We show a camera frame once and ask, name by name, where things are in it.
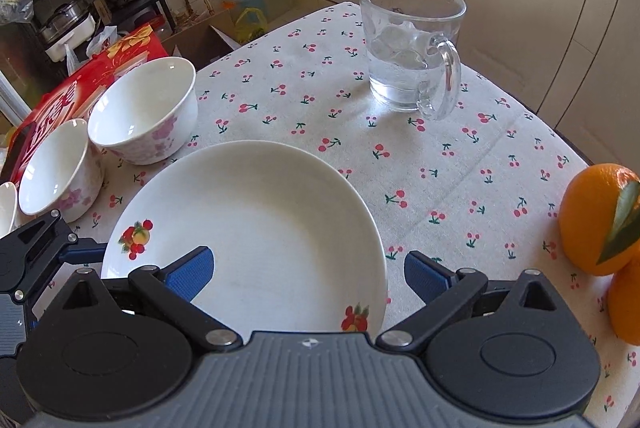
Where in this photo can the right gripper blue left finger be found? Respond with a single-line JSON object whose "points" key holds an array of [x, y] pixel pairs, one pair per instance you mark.
{"points": [[167, 294]]}

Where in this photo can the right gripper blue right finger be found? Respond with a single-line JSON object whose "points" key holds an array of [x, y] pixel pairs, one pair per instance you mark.
{"points": [[448, 298]]}

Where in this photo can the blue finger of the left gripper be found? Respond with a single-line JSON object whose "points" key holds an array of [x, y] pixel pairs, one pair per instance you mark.
{"points": [[83, 253]]}

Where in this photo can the white floral bowl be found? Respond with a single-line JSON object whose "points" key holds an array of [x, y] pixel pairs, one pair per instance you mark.
{"points": [[65, 174], [147, 115]]}

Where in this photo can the white floral plate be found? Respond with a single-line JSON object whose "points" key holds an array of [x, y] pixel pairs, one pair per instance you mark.
{"points": [[295, 247]]}

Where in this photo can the cherry print tablecloth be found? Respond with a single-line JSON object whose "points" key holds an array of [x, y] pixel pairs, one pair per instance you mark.
{"points": [[481, 188]]}

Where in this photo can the red printed carton box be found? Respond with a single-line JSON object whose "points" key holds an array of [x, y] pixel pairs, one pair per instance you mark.
{"points": [[75, 96]]}

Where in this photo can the orange with leaf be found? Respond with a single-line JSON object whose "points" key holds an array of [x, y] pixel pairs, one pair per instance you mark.
{"points": [[599, 219]]}

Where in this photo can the plain orange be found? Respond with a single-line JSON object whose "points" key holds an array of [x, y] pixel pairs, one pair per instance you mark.
{"points": [[623, 303]]}

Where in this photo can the glass mug with water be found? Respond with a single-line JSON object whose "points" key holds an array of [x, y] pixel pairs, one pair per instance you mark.
{"points": [[413, 61]]}

